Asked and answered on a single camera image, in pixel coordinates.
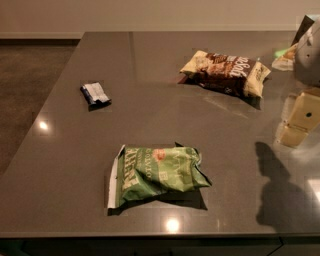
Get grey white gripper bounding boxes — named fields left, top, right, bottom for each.
left=279, top=20, right=320, bottom=147

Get brown chip bag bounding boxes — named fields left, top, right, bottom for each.
left=180, top=50, right=270, bottom=98

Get yellowish snack bag at edge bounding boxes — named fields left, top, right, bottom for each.
left=272, top=44, right=297, bottom=71

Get blue white rxbar wrapper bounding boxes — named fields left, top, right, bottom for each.
left=80, top=82, right=111, bottom=106

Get green chip bag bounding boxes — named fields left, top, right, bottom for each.
left=107, top=144, right=212, bottom=209

